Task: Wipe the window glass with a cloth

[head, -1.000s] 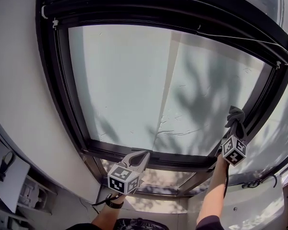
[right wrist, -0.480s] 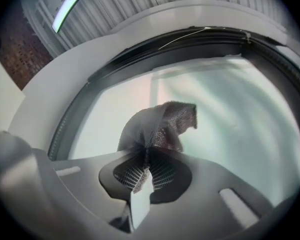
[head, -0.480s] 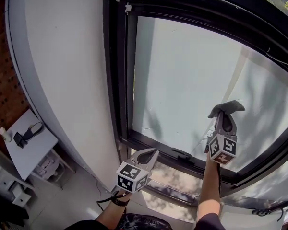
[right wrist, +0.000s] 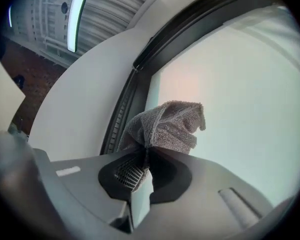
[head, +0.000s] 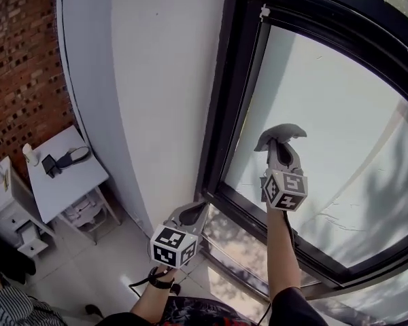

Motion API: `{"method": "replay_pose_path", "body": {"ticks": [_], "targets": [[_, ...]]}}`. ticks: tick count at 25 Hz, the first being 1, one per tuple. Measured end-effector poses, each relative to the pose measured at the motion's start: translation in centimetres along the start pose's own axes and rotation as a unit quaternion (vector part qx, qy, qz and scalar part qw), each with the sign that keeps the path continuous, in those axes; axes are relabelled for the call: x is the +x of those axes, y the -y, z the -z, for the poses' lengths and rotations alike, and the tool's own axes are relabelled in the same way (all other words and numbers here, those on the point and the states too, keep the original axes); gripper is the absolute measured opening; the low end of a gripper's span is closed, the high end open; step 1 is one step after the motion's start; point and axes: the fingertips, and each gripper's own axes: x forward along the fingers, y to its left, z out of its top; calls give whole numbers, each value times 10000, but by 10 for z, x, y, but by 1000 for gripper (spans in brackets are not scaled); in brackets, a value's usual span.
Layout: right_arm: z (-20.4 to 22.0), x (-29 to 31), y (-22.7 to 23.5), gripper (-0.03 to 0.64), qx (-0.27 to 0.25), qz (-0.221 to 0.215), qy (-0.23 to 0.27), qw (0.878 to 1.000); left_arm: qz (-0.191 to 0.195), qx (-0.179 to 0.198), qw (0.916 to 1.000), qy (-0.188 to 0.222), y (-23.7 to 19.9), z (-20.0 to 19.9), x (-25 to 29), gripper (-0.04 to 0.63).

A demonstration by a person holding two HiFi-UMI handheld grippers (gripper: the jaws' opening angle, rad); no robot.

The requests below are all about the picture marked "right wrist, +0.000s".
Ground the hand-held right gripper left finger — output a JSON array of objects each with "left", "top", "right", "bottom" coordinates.
[{"left": 32, "top": 147, "right": 151, "bottom": 240}]

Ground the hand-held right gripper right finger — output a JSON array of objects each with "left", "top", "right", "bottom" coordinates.
[{"left": 133, "top": 147, "right": 277, "bottom": 240}]

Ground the grey cloth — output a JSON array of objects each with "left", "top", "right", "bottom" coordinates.
[{"left": 116, "top": 100, "right": 206, "bottom": 192}]

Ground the frosted window glass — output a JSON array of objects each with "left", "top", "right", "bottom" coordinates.
[{"left": 144, "top": 6, "right": 300, "bottom": 210}]

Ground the ceiling light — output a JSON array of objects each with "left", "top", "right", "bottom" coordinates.
[{"left": 66, "top": 0, "right": 92, "bottom": 53}]

